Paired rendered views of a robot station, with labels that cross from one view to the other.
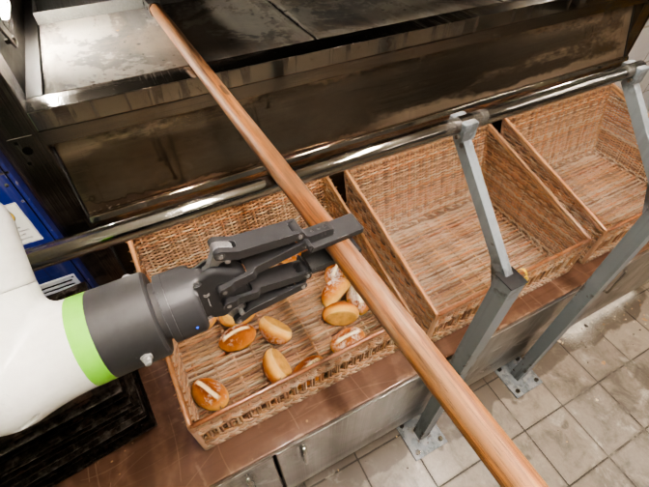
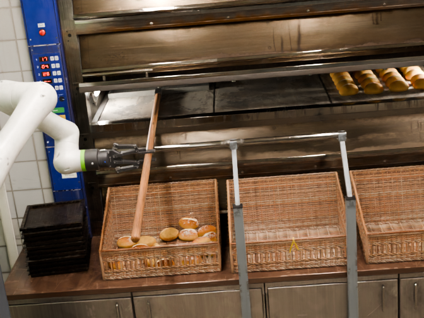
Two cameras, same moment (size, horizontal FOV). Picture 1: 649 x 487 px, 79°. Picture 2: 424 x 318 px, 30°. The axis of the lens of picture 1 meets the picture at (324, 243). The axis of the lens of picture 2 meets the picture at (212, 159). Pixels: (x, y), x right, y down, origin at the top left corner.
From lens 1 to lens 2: 302 cm
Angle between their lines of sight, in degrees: 37
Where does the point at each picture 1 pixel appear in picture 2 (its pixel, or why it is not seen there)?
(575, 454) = not seen: outside the picture
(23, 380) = (70, 157)
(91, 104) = (111, 125)
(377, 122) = (247, 156)
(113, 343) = (87, 156)
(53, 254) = not seen: hidden behind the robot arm
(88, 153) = (105, 145)
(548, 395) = not seen: outside the picture
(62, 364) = (77, 157)
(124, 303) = (92, 151)
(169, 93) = (140, 125)
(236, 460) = (113, 285)
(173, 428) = (94, 272)
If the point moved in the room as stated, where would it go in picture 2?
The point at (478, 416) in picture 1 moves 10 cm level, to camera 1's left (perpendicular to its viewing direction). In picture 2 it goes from (144, 173) to (123, 170)
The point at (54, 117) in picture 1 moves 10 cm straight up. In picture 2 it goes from (98, 128) to (94, 108)
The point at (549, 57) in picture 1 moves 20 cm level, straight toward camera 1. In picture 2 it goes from (379, 137) to (348, 147)
